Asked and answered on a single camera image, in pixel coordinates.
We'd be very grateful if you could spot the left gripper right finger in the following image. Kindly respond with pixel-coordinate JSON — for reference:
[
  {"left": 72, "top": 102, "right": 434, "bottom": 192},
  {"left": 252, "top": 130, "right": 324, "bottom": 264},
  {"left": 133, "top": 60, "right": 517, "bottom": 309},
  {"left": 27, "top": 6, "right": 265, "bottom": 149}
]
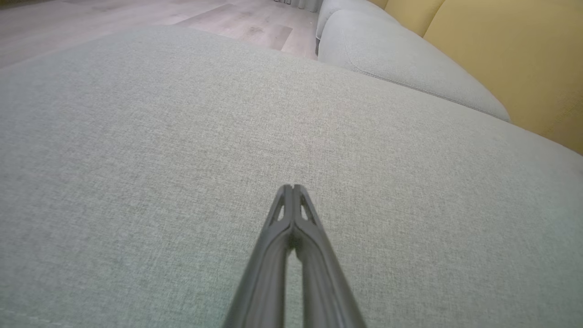
[{"left": 291, "top": 184, "right": 367, "bottom": 328}]

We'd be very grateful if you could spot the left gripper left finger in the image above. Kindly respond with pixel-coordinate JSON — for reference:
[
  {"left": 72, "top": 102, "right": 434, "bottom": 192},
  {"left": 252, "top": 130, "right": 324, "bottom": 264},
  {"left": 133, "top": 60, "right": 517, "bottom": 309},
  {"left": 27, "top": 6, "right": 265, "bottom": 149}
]
[{"left": 223, "top": 184, "right": 294, "bottom": 328}]

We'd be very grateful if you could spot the large grey sofa ottoman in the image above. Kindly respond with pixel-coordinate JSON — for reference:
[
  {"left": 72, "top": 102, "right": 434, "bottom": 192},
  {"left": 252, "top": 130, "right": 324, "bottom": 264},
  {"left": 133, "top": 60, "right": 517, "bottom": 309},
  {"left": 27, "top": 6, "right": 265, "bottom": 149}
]
[{"left": 0, "top": 25, "right": 583, "bottom": 328}]

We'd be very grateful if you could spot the grey sofa seat cushion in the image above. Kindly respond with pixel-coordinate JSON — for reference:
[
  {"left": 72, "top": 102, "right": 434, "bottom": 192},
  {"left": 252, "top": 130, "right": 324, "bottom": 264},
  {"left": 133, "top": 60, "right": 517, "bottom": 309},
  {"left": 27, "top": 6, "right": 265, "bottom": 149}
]
[
  {"left": 316, "top": 0, "right": 401, "bottom": 39},
  {"left": 317, "top": 9, "right": 511, "bottom": 123}
]

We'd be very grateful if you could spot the grey curtain hem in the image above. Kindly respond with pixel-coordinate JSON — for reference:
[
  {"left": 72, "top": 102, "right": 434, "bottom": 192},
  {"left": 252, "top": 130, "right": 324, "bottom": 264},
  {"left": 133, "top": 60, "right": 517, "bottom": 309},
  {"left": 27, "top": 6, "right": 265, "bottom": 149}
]
[{"left": 273, "top": 0, "right": 320, "bottom": 12}]

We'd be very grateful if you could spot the yellow sofa back cushion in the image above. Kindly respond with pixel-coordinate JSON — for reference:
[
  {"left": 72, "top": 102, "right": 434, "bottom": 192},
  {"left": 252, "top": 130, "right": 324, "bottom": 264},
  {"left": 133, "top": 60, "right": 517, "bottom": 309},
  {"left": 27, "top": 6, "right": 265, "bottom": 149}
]
[
  {"left": 385, "top": 0, "right": 445, "bottom": 37},
  {"left": 424, "top": 0, "right": 583, "bottom": 155}
]

